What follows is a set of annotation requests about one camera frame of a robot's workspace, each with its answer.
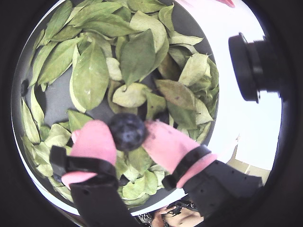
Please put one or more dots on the pink-tipped black gripper finger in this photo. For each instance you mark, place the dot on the pink-tipped black gripper finger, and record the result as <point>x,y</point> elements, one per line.
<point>94,142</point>
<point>170,146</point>

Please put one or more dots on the dark grey round bowl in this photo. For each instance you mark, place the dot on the dark grey round bowl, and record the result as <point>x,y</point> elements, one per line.
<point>56,104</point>

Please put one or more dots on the pile of green leaves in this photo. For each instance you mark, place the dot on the pile of green leaves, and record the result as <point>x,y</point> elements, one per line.
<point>90,75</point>

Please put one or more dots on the black camera module with lens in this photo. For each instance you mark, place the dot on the black camera module with lens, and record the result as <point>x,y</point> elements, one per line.
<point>246,71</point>

